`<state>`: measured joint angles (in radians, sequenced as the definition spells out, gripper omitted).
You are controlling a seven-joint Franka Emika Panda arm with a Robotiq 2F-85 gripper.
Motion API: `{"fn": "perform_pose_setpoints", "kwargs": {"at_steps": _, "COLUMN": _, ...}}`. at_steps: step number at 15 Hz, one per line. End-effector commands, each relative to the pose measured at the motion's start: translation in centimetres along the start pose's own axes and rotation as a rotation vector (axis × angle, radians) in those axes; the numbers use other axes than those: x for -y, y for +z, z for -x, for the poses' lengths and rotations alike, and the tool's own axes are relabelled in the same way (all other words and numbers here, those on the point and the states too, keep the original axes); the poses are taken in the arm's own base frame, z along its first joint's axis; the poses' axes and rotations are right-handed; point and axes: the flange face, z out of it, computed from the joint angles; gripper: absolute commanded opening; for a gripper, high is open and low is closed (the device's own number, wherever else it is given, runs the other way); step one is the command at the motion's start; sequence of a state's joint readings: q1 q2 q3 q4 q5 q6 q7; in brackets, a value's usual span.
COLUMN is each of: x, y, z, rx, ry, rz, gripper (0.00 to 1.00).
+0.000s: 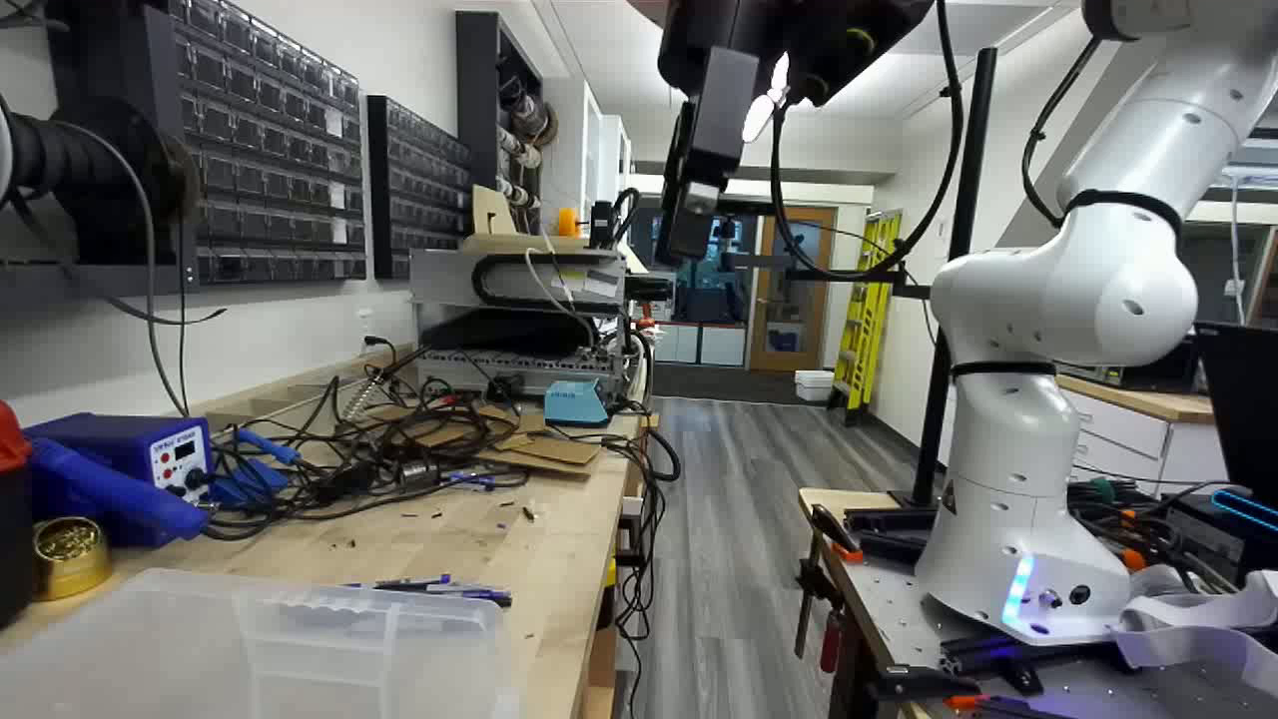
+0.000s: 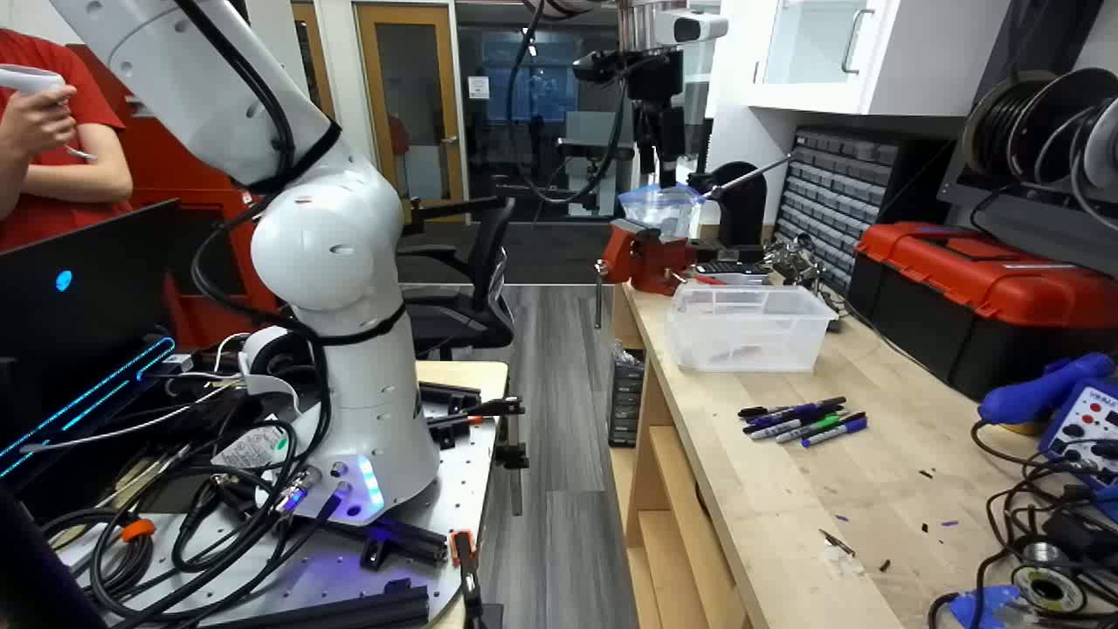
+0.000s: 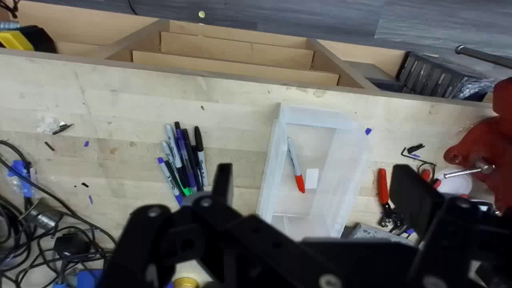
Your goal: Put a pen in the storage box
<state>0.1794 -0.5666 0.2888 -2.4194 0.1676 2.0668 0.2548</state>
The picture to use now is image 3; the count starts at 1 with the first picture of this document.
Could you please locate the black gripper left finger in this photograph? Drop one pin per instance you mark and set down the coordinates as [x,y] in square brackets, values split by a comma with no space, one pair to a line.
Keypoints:
[160,241]

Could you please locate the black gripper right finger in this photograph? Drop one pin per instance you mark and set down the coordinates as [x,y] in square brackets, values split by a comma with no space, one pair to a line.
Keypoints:
[457,241]

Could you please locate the purple marker pen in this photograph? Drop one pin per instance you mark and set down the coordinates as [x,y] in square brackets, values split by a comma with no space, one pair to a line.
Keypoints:
[180,155]

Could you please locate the grey pen blue cap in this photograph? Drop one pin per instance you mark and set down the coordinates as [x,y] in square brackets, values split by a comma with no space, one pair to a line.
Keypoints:
[169,182]

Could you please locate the grey marker pen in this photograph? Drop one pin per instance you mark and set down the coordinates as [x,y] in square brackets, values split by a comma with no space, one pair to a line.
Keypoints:
[168,158]

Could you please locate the navy blue marker pen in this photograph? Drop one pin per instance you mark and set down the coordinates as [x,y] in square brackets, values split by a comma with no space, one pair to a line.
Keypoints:
[187,147]

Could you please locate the black marker pen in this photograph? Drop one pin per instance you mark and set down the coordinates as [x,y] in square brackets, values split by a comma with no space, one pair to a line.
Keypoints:
[198,150]

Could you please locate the grey pen green cap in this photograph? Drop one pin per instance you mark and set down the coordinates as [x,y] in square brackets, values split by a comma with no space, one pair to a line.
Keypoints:
[169,140]

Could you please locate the clear plastic storage box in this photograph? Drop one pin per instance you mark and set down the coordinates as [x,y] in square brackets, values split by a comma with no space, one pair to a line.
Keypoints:
[340,177]

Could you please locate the red capped marker pen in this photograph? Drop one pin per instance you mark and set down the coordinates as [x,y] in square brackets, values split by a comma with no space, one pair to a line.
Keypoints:
[296,166]

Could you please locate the black slotted storage bin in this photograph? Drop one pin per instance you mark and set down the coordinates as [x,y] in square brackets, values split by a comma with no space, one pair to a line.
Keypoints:
[432,78]

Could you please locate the brass wool tip cleaner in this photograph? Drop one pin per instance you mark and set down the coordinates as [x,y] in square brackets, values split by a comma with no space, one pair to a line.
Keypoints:
[185,283]

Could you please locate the white round object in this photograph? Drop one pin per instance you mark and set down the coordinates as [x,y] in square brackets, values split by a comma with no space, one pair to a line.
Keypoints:
[454,185]

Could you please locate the red bench vise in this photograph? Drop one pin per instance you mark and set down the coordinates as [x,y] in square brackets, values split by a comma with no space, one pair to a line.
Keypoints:
[488,145]

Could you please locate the black allen key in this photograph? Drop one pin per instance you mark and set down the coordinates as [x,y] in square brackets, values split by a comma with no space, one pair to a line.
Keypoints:
[412,150]

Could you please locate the small black screw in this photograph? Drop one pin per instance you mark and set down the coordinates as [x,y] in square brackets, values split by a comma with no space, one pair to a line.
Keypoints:
[62,129]

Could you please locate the small white block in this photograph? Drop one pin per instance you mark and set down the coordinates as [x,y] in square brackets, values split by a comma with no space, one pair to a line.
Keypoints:
[312,180]

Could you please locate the wooden workbench shelf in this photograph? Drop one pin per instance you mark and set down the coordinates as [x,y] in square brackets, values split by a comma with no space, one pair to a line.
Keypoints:
[233,57]

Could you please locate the yellow and black tool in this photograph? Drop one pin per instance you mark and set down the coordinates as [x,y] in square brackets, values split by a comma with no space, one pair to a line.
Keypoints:
[12,41]

